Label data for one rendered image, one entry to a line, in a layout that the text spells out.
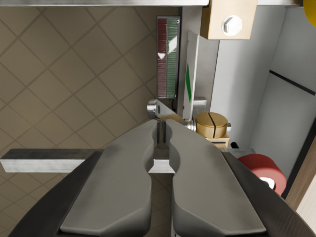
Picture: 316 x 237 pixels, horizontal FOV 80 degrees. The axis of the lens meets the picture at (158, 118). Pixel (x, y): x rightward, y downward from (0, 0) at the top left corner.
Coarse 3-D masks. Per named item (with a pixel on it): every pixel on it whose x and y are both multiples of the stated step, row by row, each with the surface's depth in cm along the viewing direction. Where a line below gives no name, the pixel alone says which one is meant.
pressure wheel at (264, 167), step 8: (232, 144) 37; (240, 160) 29; (248, 160) 28; (256, 160) 28; (264, 160) 28; (272, 160) 29; (256, 168) 26; (264, 168) 26; (272, 168) 26; (264, 176) 27; (272, 176) 27; (280, 176) 27; (272, 184) 28; (280, 184) 27; (280, 192) 28
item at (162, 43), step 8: (160, 24) 36; (160, 32) 37; (160, 40) 37; (160, 48) 38; (160, 56) 39; (160, 64) 40; (160, 72) 40; (160, 80) 41; (160, 88) 42; (160, 96) 43
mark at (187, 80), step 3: (186, 72) 39; (186, 75) 39; (189, 75) 36; (186, 78) 39; (189, 78) 35; (186, 81) 39; (189, 81) 35; (186, 84) 39; (189, 84) 35; (189, 87) 35; (189, 90) 35; (189, 93) 35; (189, 96) 35; (189, 99) 35
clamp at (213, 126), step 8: (208, 112) 32; (200, 120) 29; (208, 120) 29; (216, 120) 29; (224, 120) 29; (200, 128) 28; (208, 128) 28; (216, 128) 27; (224, 128) 28; (208, 136) 28; (216, 136) 28; (224, 136) 28
